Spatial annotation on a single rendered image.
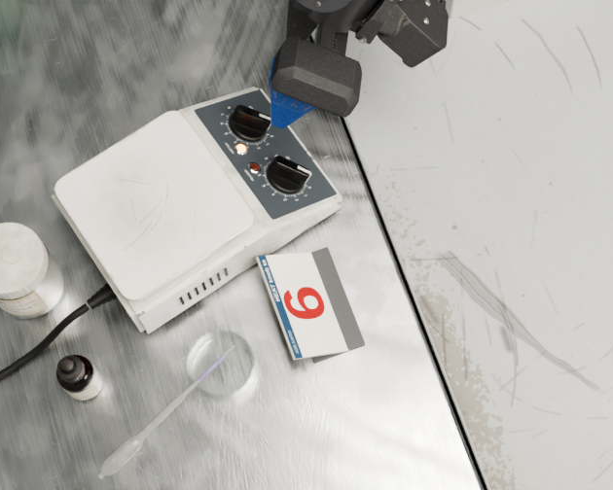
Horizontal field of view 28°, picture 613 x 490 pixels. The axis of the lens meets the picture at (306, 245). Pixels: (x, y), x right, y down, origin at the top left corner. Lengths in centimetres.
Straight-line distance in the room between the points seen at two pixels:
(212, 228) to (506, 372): 27
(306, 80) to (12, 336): 35
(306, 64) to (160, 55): 29
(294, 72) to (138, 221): 19
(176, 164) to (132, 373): 18
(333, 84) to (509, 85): 28
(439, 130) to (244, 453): 32
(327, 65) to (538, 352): 31
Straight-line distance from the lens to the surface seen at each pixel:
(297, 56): 85
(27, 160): 109
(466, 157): 106
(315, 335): 98
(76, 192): 97
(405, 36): 90
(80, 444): 101
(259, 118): 100
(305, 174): 98
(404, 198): 104
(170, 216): 95
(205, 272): 96
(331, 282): 101
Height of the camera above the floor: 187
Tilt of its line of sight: 72 degrees down
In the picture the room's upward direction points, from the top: 5 degrees counter-clockwise
